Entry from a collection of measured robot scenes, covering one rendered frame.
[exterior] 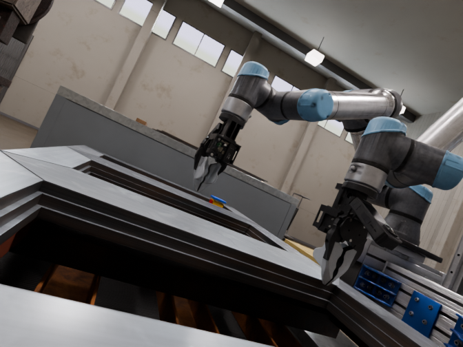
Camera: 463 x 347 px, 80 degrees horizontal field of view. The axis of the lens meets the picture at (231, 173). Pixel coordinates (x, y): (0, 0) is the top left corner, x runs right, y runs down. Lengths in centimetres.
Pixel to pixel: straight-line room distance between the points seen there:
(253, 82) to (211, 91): 999
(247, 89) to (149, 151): 74
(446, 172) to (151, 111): 1007
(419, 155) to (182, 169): 101
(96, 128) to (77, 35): 1012
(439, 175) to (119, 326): 60
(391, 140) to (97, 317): 58
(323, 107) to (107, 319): 60
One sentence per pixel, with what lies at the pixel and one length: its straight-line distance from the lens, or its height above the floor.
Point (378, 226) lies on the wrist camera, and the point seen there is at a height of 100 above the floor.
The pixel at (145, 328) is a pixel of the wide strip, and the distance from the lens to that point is 20.
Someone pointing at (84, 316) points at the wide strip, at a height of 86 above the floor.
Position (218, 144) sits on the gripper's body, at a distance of 68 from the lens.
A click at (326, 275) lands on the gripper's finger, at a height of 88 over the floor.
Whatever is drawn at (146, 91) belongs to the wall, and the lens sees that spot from 1058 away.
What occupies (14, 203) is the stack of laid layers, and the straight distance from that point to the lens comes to 38.
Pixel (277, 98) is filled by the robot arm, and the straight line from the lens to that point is 75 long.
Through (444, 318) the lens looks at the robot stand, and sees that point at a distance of 103.
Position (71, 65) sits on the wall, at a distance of 1115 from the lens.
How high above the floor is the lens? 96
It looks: 2 degrees up
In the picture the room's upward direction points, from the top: 24 degrees clockwise
